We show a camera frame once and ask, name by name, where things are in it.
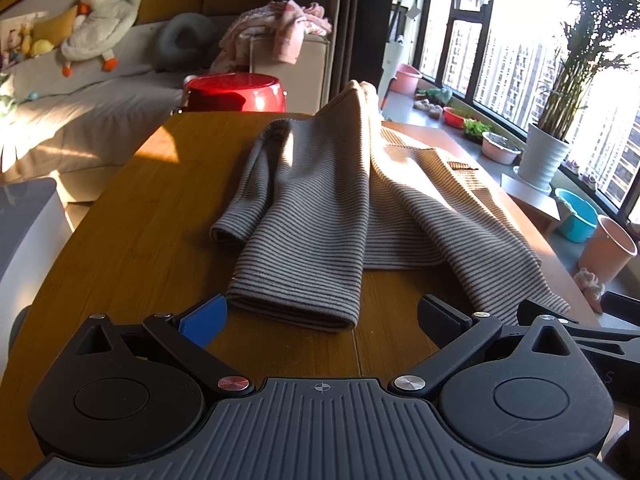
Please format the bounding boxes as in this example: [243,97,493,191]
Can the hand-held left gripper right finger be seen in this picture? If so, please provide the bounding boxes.
[389,293,592,402]

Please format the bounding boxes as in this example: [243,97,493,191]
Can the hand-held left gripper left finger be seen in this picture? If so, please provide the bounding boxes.
[75,294,255,398]

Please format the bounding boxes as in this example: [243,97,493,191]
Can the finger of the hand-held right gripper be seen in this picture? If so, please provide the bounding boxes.
[600,291,640,317]
[516,298,640,361]

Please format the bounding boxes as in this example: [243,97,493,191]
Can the striped knit sweater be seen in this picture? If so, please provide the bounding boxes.
[209,80,572,333]

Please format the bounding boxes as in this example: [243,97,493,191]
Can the pink fluffy slippers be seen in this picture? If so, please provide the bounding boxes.
[574,267,606,306]

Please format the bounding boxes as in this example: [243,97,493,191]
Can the pink plastic bucket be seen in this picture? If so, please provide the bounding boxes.
[579,215,639,286]

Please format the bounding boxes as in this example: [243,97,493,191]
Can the blue plastic basin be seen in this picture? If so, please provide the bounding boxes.
[554,188,600,243]

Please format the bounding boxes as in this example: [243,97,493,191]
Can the small sill plant pots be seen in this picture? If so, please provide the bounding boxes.
[565,160,601,188]

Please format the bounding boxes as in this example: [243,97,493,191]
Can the white low stand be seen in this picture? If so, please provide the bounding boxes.
[500,177,562,233]

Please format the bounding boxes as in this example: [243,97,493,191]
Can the palm plant in white pot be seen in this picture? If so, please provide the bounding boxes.
[517,0,640,193]

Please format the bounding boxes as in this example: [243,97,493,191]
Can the white plastic basin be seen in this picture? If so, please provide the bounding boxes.
[481,131,522,166]

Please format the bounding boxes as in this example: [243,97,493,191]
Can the green seedling tray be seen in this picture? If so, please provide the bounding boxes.
[462,119,493,142]

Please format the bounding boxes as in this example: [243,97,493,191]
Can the red plastic basin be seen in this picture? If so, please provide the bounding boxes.
[442,106,473,130]

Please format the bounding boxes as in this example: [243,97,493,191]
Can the green cloth bundle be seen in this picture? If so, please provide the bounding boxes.
[417,87,453,107]

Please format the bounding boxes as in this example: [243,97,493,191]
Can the red round stool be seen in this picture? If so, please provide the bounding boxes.
[183,73,290,114]

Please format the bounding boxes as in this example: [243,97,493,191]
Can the beige sofa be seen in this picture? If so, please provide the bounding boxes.
[0,0,333,203]

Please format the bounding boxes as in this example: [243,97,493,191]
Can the pink plastic basin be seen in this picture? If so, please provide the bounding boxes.
[389,63,423,97]

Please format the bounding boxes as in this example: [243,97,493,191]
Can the white standing appliance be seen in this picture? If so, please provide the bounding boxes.
[382,40,416,106]

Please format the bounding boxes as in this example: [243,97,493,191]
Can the grey neck pillow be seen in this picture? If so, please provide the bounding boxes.
[154,13,221,72]

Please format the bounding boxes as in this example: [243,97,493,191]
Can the pink blanket pile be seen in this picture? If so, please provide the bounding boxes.
[210,1,333,75]

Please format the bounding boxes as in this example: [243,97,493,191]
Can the dark curtain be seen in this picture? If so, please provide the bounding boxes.
[327,0,401,116]

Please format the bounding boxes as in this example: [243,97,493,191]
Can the white goose plush toy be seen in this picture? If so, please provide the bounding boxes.
[61,0,142,78]

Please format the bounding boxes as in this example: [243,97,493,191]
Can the mustard sofa cushion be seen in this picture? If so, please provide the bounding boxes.
[135,0,206,25]

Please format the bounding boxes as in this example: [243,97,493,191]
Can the yellow throw pillow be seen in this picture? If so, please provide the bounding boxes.
[42,7,81,46]

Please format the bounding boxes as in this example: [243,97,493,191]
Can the small doll toy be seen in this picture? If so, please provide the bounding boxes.
[2,25,33,66]

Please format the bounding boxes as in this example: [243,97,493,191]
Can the black window frame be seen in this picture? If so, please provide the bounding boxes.
[415,0,640,221]

